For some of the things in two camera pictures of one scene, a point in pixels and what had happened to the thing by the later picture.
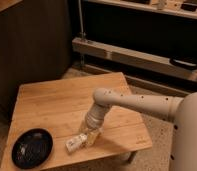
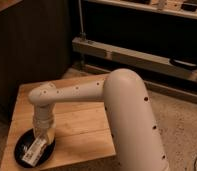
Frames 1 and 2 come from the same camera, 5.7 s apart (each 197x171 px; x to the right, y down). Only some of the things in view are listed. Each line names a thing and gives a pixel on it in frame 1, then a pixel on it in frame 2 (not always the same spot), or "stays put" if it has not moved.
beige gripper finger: [92, 137] -> [50, 133]
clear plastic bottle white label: [81, 140] -> [35, 149]
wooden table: [59, 108] stays put
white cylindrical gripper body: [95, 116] -> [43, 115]
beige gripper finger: [83, 127] -> [38, 132]
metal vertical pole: [81, 19] stays put
